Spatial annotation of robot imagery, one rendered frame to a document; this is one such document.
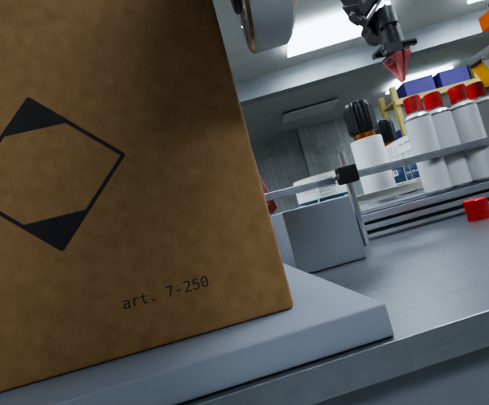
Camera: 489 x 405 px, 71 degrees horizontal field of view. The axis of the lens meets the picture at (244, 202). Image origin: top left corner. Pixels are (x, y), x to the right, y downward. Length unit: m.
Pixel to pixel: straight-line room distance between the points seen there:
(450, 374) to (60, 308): 0.27
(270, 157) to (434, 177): 8.71
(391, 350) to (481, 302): 0.07
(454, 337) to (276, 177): 9.13
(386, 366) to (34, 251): 0.23
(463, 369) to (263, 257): 0.16
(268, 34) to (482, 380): 0.28
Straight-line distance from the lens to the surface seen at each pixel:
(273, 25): 0.25
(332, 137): 9.64
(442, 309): 0.27
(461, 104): 0.86
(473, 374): 0.31
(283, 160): 9.40
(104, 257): 0.26
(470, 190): 0.78
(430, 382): 0.30
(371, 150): 1.03
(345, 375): 0.22
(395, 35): 1.09
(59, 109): 0.28
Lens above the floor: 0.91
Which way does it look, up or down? 4 degrees up
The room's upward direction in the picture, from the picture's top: 15 degrees counter-clockwise
